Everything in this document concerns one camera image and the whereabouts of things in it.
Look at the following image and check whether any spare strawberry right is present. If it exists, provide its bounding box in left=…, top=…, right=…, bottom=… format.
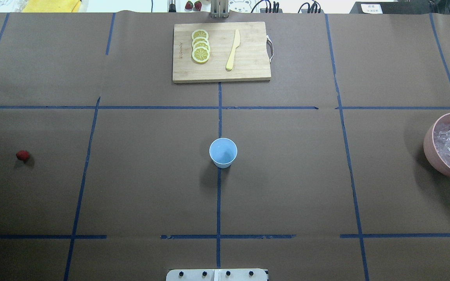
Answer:
left=193, top=1, right=202, bottom=11

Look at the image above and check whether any lemon slice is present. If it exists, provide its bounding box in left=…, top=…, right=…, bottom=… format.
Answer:
left=192, top=37, right=209, bottom=48
left=191, top=48, right=211, bottom=64
left=193, top=41, right=211, bottom=51

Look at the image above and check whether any light blue paper cup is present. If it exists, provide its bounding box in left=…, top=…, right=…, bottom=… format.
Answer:
left=209, top=138, right=238, bottom=169

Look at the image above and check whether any spare strawberry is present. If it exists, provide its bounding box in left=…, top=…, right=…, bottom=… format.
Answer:
left=185, top=0, right=195, bottom=11
left=193, top=1, right=202, bottom=11

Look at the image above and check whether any yellow cloth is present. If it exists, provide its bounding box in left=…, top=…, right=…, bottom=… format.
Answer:
left=23, top=0, right=82, bottom=13

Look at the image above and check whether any lemon slice nearest handle side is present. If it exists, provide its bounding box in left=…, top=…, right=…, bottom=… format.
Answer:
left=191, top=29, right=209, bottom=40

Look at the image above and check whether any spare strawberry left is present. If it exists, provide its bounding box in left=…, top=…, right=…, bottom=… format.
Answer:
left=185, top=0, right=195, bottom=11

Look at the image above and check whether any red strawberry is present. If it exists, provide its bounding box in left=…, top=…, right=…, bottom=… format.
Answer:
left=16, top=150, right=30, bottom=162

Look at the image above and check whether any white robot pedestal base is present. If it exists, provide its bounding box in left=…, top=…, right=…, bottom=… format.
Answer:
left=166, top=268, right=269, bottom=281

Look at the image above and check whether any wooden cutting board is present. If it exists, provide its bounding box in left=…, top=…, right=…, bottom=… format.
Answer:
left=173, top=21, right=271, bottom=84

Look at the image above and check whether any yellow plastic knife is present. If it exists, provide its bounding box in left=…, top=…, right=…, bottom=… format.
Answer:
left=225, top=29, right=241, bottom=71

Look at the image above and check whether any aluminium frame post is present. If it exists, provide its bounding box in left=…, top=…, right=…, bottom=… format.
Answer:
left=210, top=0, right=230, bottom=18

